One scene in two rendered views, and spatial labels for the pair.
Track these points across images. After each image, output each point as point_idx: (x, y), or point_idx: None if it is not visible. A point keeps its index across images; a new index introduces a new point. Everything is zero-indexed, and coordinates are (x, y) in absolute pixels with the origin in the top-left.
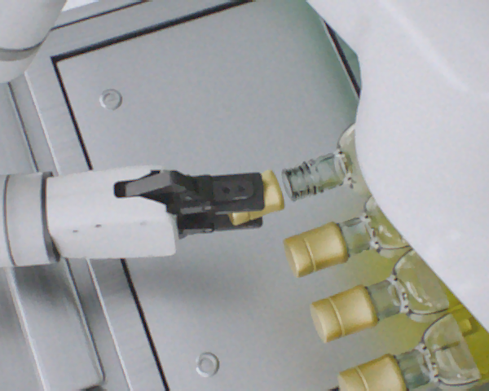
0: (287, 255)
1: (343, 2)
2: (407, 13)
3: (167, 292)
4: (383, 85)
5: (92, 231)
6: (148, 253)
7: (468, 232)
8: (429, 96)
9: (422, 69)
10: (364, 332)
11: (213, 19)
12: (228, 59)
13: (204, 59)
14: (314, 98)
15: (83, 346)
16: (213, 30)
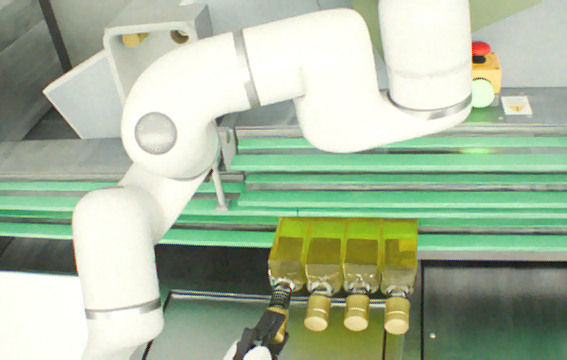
0: (312, 326)
1: (286, 65)
2: (309, 40)
3: None
4: (323, 75)
5: None
6: None
7: (384, 116)
8: (341, 53)
9: (331, 48)
10: (360, 343)
11: (157, 338)
12: (182, 341)
13: (174, 351)
14: (229, 315)
15: None
16: (163, 340)
